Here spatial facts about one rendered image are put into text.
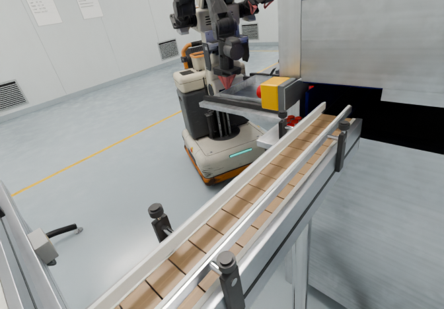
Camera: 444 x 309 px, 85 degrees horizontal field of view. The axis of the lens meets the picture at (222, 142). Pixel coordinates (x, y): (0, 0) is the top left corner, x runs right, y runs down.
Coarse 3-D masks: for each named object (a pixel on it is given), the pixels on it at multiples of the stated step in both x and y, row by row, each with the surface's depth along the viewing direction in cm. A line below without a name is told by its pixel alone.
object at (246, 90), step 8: (248, 80) 112; (256, 80) 116; (264, 80) 113; (232, 88) 105; (240, 88) 109; (248, 88) 110; (256, 88) 108; (224, 96) 99; (232, 96) 96; (240, 96) 93; (248, 96) 101; (256, 96) 99
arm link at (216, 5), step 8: (208, 0) 89; (216, 0) 87; (208, 8) 91; (216, 8) 87; (224, 8) 88; (216, 16) 87; (224, 16) 90; (232, 16) 88; (224, 24) 87; (232, 24) 88; (224, 32) 89; (232, 32) 91
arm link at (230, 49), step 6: (216, 24) 87; (216, 30) 88; (216, 36) 89; (222, 36) 90; (228, 36) 89; (234, 36) 88; (228, 42) 87; (234, 42) 85; (228, 48) 87; (234, 48) 86; (240, 48) 87; (228, 54) 87; (234, 54) 87; (240, 54) 88
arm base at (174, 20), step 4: (172, 16) 138; (172, 20) 137; (176, 20) 135; (180, 20) 135; (184, 20) 135; (188, 20) 138; (172, 24) 137; (176, 24) 137; (180, 24) 137; (184, 24) 138; (188, 24) 139; (192, 24) 140; (176, 28) 138
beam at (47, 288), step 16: (0, 192) 127; (16, 208) 125; (16, 224) 103; (16, 240) 95; (32, 256) 87; (32, 272) 81; (48, 272) 88; (48, 288) 76; (48, 304) 71; (64, 304) 76
